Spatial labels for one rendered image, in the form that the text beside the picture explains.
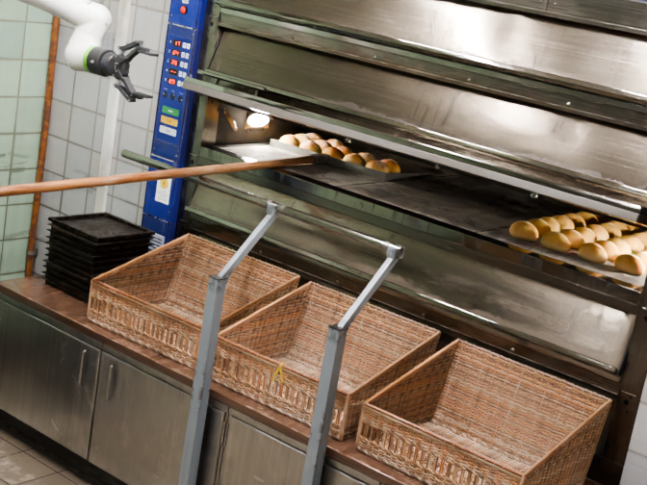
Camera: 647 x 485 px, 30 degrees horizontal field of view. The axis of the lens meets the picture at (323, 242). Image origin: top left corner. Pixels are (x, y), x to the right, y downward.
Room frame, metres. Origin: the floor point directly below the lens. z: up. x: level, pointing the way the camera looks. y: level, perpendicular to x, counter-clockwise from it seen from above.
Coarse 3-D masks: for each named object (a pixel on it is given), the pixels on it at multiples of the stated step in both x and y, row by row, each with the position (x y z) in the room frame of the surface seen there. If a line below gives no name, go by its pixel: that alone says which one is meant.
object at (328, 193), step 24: (264, 168) 4.25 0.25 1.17; (312, 192) 4.11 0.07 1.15; (336, 192) 4.05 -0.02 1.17; (384, 216) 3.92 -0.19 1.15; (408, 216) 3.87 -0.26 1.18; (456, 240) 3.75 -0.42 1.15; (480, 240) 3.70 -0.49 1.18; (528, 264) 3.59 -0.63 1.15; (552, 264) 3.54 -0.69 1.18; (600, 288) 3.44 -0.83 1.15; (624, 288) 3.40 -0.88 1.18
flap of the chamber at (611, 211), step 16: (224, 96) 4.20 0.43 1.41; (272, 112) 4.06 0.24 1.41; (288, 112) 4.03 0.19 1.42; (320, 128) 3.93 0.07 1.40; (336, 128) 3.90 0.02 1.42; (384, 144) 3.78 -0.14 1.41; (400, 144) 3.75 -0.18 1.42; (432, 160) 3.66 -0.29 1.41; (448, 160) 3.63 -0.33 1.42; (480, 176) 3.59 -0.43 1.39; (496, 176) 3.53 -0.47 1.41; (544, 192) 3.43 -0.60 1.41; (560, 192) 3.40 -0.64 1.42; (592, 208) 3.33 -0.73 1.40; (608, 208) 3.31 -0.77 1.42; (640, 224) 3.37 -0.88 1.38
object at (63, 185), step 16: (272, 160) 4.25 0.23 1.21; (288, 160) 4.32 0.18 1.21; (304, 160) 4.40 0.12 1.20; (112, 176) 3.59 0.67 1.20; (128, 176) 3.64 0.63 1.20; (144, 176) 3.70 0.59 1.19; (160, 176) 3.76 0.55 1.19; (176, 176) 3.82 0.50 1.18; (0, 192) 3.22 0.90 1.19; (16, 192) 3.27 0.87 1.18; (32, 192) 3.32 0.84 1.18
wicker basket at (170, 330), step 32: (160, 256) 4.27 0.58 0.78; (192, 256) 4.35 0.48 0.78; (224, 256) 4.27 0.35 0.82; (96, 288) 3.99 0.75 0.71; (128, 288) 4.15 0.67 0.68; (160, 288) 4.29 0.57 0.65; (192, 288) 4.30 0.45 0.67; (256, 288) 4.15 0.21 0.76; (288, 288) 4.03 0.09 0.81; (96, 320) 3.98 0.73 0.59; (128, 320) 3.90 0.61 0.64; (160, 320) 3.81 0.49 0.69; (192, 320) 4.17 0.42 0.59; (224, 320) 3.77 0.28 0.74; (160, 352) 3.80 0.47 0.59; (192, 352) 3.72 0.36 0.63
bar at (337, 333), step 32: (224, 192) 3.86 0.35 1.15; (320, 224) 3.61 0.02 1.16; (224, 288) 3.56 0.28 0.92; (352, 320) 3.31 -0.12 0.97; (320, 384) 3.27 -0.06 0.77; (192, 416) 3.55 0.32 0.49; (320, 416) 3.26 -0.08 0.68; (192, 448) 3.54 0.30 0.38; (320, 448) 3.25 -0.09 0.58; (192, 480) 3.55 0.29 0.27; (320, 480) 3.28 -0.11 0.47
